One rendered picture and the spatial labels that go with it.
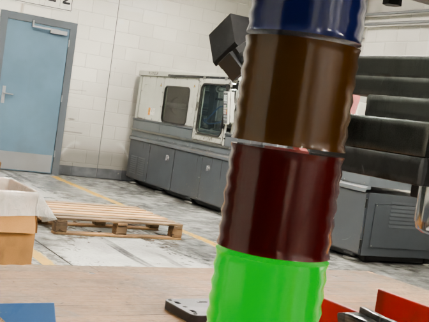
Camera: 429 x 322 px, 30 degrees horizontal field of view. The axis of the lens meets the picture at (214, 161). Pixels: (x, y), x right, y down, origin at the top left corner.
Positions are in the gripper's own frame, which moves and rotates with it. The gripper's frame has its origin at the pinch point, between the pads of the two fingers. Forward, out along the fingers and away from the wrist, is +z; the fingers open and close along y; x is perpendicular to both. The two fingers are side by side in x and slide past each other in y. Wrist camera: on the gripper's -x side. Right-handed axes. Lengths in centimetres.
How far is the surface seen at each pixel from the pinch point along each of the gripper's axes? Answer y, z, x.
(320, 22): 41, 17, -37
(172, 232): -534, -192, 297
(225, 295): 36, 24, -39
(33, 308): -7.8, 13.3, -28.9
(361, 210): -450, -191, 450
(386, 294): -8.1, 11.8, 12.6
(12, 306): -7.8, 13.2, -30.7
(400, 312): -6.7, 14.2, 12.7
